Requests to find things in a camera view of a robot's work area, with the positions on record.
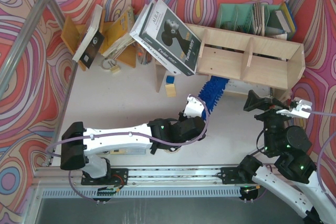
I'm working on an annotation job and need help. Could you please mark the gold binder clip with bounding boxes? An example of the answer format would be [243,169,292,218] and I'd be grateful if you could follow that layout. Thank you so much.
[109,62,120,73]

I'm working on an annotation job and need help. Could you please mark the teal file organizer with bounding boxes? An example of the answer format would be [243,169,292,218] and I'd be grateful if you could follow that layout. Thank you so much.
[215,2,292,40]

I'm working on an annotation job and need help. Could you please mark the white black paperback book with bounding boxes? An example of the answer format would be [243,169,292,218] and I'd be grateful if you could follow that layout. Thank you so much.
[72,4,104,69]

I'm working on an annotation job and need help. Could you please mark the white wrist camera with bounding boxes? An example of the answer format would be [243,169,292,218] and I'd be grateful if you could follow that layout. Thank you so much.
[276,97,312,119]
[183,94,205,118]

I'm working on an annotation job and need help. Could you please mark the orange wooden book rack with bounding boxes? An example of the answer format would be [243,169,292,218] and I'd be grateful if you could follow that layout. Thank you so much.
[61,10,136,68]

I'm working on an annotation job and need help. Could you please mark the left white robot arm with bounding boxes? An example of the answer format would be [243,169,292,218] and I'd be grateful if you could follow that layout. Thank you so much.
[60,116,205,179]

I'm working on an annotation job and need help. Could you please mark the blue yellow book in organizer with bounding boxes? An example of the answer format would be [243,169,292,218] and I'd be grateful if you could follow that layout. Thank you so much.
[275,2,297,38]

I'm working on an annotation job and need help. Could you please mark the black detached gripper finger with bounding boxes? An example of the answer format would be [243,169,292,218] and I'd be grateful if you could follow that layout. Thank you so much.
[150,143,157,155]

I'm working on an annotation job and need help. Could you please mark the grey yellow calculator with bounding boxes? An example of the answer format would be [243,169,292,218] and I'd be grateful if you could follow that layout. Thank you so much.
[110,148,146,155]

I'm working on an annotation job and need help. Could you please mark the blue microfiber duster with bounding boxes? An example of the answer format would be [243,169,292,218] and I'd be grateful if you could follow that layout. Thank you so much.
[198,76,229,114]

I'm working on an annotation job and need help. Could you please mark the black white Twins story book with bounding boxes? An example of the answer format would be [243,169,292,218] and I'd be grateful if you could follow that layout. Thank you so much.
[130,0,202,76]

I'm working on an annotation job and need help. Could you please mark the small blue block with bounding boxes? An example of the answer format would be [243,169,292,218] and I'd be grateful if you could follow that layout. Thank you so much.
[166,76,175,84]

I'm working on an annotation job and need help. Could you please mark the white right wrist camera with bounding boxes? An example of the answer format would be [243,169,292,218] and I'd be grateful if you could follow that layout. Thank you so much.
[276,97,312,119]

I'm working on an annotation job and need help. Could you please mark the yellow books stack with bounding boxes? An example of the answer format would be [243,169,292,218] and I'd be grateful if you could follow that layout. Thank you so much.
[101,6,135,59]

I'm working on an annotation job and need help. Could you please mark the pencil cup with pens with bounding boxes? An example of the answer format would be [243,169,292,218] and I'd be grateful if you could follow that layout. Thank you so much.
[136,45,152,65]

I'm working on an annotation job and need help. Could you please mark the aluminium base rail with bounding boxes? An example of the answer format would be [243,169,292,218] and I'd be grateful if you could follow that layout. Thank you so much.
[33,165,320,198]

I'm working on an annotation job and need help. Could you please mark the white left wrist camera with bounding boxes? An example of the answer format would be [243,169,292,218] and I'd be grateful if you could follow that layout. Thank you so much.
[183,94,205,118]

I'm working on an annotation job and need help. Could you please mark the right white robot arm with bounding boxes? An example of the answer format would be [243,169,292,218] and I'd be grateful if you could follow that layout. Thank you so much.
[238,90,335,223]

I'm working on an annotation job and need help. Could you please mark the light wooden bookshelf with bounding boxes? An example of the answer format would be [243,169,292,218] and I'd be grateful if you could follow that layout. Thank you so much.
[154,23,307,104]

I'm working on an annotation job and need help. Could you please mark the yellow sticky note pad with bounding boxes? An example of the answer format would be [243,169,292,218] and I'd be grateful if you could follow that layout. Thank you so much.
[165,84,176,98]

